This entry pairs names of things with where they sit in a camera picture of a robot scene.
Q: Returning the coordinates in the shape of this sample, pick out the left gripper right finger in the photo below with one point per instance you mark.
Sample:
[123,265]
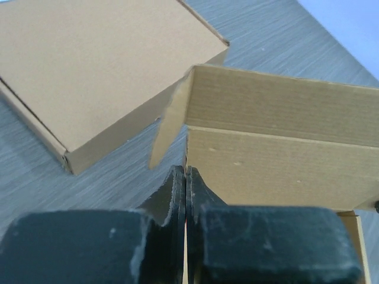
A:
[264,244]

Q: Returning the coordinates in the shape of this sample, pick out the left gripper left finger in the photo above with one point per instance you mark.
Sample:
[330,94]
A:
[138,245]

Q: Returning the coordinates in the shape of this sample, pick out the large brown cardboard box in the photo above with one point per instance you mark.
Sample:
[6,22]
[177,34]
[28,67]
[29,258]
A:
[86,76]

